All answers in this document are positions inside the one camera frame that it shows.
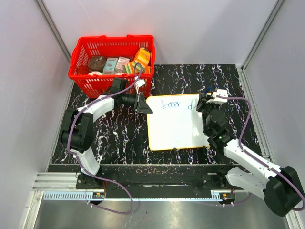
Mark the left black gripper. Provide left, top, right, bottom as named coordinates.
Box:
left=121, top=91, right=153, bottom=115

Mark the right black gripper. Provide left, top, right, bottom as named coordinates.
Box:
left=196, top=93, right=220, bottom=134

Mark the white whiteboard with orange frame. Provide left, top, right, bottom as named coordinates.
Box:
left=146, top=94, right=209, bottom=151

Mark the blue capped whiteboard marker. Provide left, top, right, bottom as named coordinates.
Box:
left=203, top=87, right=212, bottom=110

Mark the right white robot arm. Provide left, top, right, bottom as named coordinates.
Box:
left=196, top=89, right=305, bottom=217

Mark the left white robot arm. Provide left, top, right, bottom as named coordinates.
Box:
left=59, top=78, right=153, bottom=189

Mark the orange juice carton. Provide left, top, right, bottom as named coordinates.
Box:
left=133, top=47, right=151, bottom=67

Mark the pink white small box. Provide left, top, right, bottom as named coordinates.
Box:
left=115, top=56, right=130, bottom=73

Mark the teal small box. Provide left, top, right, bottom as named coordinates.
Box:
left=102, top=57, right=118, bottom=75

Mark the white round cup lid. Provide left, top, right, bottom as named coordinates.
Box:
left=88, top=71, right=102, bottom=76

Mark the brown round bread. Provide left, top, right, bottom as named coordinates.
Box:
left=87, top=56, right=106, bottom=72

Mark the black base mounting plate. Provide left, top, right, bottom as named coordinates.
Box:
left=76, top=165, right=232, bottom=201

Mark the red plastic shopping basket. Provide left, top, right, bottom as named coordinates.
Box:
left=68, top=35, right=156, bottom=98

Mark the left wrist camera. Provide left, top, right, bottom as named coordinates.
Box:
left=134, top=79, right=146, bottom=93

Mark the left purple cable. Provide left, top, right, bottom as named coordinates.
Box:
left=66, top=62, right=143, bottom=215

